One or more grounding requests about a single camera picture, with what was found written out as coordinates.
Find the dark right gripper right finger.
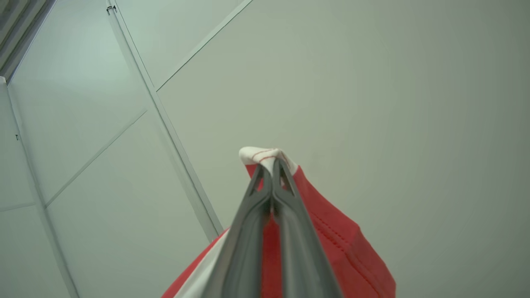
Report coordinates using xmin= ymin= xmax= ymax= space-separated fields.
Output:
xmin=272 ymin=159 xmax=343 ymax=298

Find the pale wall frame strip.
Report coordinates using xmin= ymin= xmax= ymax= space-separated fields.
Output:
xmin=106 ymin=0 xmax=224 ymax=243

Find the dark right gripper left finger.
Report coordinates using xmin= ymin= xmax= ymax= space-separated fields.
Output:
xmin=202 ymin=163 xmax=274 ymax=298

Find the red white basketball jersey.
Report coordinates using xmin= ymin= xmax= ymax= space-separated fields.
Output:
xmin=161 ymin=146 xmax=397 ymax=298

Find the dark grey window frame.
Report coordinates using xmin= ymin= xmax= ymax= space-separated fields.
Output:
xmin=0 ymin=0 xmax=56 ymax=81

